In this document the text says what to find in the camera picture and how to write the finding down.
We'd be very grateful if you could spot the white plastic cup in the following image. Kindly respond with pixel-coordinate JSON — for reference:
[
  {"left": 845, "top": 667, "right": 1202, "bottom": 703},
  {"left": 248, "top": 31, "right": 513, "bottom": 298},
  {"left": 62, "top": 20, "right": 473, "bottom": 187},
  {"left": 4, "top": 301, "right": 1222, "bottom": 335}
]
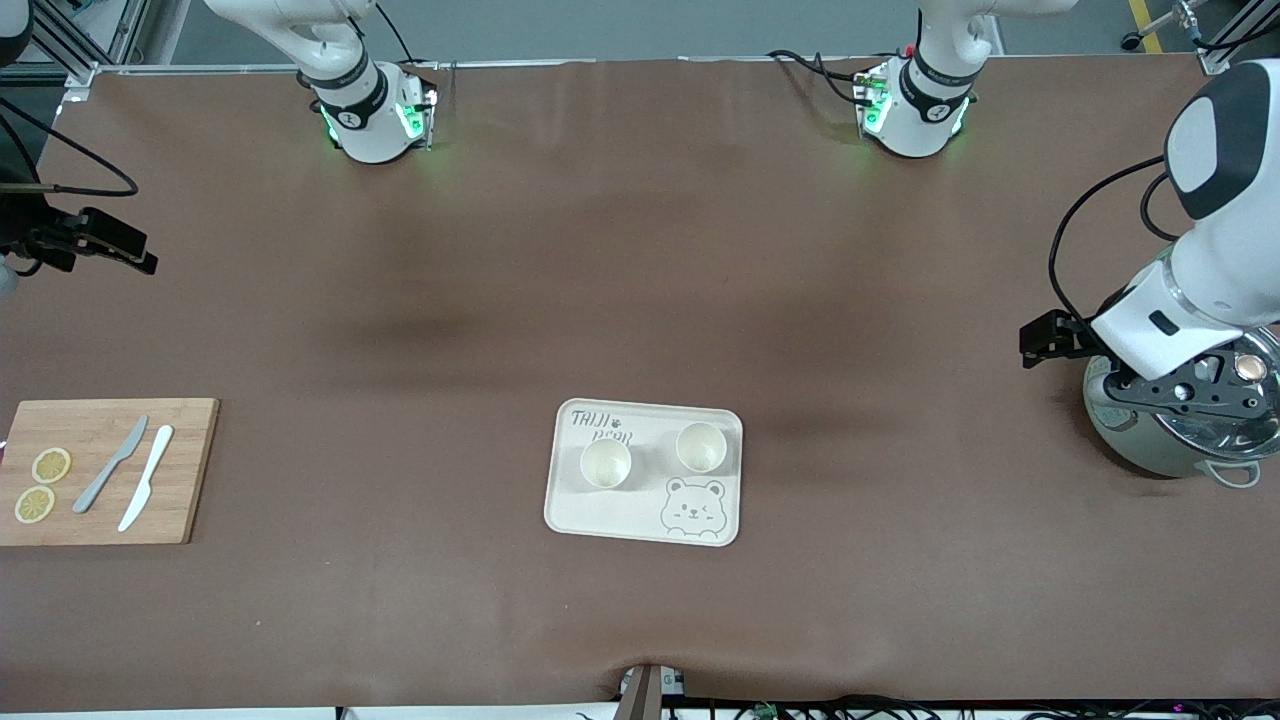
[
  {"left": 580, "top": 437, "right": 633, "bottom": 491},
  {"left": 675, "top": 421, "right": 728, "bottom": 475}
]

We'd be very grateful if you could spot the grey-green cooking pot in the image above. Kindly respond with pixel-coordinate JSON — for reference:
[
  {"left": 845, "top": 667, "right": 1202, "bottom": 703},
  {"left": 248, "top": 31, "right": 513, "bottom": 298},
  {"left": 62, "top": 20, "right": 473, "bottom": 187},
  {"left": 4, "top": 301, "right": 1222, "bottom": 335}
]
[{"left": 1083, "top": 350, "right": 1263, "bottom": 489}]

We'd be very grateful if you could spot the glass pot lid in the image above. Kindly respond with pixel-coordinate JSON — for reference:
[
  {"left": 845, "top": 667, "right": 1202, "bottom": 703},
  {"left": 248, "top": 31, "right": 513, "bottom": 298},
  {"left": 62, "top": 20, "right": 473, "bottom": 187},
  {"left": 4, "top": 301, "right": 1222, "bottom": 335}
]
[{"left": 1135, "top": 325, "right": 1280, "bottom": 463}]

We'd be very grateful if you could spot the white plastic knife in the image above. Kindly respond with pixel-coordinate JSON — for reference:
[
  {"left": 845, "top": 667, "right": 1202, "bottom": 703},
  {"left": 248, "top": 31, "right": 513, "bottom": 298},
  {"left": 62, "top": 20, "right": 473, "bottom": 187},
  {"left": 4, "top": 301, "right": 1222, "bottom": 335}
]
[{"left": 117, "top": 424, "right": 175, "bottom": 533}]

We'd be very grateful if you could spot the grey plastic knife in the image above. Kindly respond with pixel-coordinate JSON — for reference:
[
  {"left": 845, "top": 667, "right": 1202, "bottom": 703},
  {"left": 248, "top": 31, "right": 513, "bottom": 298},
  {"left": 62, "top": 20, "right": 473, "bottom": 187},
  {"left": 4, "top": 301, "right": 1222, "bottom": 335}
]
[{"left": 72, "top": 414, "right": 150, "bottom": 515}]

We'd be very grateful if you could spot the bamboo cutting board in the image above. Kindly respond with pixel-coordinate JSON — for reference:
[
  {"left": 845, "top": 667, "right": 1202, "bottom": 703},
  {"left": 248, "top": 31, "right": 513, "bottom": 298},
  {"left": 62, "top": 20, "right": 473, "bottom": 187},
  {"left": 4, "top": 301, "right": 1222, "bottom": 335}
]
[{"left": 0, "top": 397, "right": 221, "bottom": 547}]

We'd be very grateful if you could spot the metal stand leg with caster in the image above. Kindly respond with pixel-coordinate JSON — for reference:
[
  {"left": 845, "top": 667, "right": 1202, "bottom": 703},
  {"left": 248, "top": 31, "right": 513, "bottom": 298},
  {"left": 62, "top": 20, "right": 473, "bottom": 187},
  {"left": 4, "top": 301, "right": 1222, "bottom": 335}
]
[{"left": 1120, "top": 0, "right": 1216, "bottom": 53}]

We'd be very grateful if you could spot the brown table cover mat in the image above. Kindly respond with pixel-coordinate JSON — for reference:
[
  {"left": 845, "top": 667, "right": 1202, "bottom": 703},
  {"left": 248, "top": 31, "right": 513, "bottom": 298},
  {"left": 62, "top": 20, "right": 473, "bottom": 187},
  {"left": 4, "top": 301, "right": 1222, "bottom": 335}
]
[{"left": 0, "top": 55, "right": 1280, "bottom": 713}]

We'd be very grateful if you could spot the beige bear print tray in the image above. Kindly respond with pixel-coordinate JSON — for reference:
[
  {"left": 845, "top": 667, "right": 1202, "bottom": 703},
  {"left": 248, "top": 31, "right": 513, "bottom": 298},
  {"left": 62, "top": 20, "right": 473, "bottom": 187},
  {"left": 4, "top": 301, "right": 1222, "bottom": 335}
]
[{"left": 543, "top": 398, "right": 744, "bottom": 548}]

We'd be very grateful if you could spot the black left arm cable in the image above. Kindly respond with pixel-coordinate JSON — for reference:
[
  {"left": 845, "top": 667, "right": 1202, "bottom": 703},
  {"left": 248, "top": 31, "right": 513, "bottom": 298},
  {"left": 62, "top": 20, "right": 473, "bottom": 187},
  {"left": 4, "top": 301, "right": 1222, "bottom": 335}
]
[{"left": 1048, "top": 155, "right": 1196, "bottom": 323}]

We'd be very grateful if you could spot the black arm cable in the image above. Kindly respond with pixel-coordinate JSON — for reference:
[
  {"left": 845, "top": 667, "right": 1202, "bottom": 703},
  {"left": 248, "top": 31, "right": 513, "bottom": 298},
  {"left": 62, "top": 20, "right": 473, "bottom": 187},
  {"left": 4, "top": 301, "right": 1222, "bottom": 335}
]
[
  {"left": 1048, "top": 155, "right": 1196, "bottom": 323},
  {"left": 0, "top": 95, "right": 139, "bottom": 197}
]

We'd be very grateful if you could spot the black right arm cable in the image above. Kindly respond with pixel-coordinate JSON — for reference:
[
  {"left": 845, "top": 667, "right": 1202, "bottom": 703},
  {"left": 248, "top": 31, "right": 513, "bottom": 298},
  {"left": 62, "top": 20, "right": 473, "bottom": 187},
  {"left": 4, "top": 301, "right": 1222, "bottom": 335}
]
[{"left": 0, "top": 95, "right": 139, "bottom": 197}]

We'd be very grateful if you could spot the aluminium frame post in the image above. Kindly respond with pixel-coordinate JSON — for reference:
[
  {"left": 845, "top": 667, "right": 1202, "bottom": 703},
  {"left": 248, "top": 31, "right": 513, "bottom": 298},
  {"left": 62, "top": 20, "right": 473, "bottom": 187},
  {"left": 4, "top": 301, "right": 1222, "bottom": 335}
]
[
  {"left": 0, "top": 0, "right": 136, "bottom": 96},
  {"left": 1195, "top": 0, "right": 1280, "bottom": 76}
]

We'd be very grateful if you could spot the black right base cable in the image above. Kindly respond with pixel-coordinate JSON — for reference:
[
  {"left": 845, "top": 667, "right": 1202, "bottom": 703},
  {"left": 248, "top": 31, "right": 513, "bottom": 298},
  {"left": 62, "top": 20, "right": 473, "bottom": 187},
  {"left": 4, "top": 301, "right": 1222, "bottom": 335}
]
[{"left": 372, "top": 0, "right": 421, "bottom": 67}]

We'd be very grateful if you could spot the black base cable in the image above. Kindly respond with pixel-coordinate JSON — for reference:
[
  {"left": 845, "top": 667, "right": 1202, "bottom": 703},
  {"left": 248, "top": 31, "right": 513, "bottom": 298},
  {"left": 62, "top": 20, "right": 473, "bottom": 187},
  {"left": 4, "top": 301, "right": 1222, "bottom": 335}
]
[
  {"left": 766, "top": 48, "right": 873, "bottom": 107},
  {"left": 372, "top": 0, "right": 421, "bottom": 67}
]

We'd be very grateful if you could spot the black left base cable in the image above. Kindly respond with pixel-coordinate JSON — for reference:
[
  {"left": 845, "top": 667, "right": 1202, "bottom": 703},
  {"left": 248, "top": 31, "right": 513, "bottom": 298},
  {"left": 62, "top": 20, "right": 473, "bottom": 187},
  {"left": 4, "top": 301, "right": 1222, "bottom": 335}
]
[{"left": 766, "top": 48, "right": 873, "bottom": 107}]

